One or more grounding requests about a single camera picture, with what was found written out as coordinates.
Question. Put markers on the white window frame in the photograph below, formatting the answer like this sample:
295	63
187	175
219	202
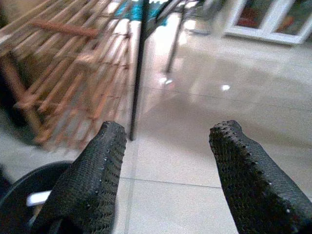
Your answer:
265	31

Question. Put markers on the grey table with black legs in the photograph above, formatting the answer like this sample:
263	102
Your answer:
139	73

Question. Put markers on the brown wooden slat rack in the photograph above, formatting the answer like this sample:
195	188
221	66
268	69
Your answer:
73	80

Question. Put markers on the small white flat trash piece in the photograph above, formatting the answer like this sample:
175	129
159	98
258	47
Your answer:
37	198

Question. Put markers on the teal floor mat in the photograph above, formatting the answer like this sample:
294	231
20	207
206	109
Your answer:
134	11

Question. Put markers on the round black rubbish bin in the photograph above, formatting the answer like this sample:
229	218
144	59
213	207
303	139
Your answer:
14	197

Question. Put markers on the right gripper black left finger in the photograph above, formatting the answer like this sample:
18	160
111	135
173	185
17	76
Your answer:
90	182

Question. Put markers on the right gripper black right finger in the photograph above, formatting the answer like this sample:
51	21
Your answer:
248	190

